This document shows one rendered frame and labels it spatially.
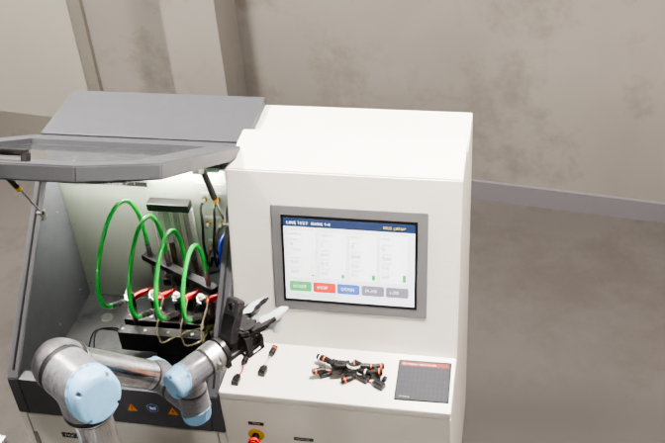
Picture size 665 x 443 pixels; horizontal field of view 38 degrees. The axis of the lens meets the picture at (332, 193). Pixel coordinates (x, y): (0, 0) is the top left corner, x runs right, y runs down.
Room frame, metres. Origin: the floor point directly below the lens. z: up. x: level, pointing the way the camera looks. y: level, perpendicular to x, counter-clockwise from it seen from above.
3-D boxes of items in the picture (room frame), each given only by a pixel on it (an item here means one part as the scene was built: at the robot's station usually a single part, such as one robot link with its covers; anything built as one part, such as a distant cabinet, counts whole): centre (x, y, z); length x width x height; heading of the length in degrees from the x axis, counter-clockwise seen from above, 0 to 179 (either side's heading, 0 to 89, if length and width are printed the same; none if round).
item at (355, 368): (2.01, -0.01, 1.01); 0.23 x 0.11 x 0.06; 77
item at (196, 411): (1.64, 0.40, 1.34); 0.11 x 0.08 x 0.11; 44
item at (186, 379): (1.63, 0.38, 1.43); 0.11 x 0.08 x 0.09; 134
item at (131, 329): (2.29, 0.56, 0.91); 0.34 x 0.10 x 0.15; 77
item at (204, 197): (2.52, 0.38, 1.20); 0.13 x 0.03 x 0.31; 77
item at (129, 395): (2.08, 0.73, 0.87); 0.62 x 0.04 x 0.16; 77
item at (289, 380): (2.01, 0.03, 0.96); 0.70 x 0.22 x 0.03; 77
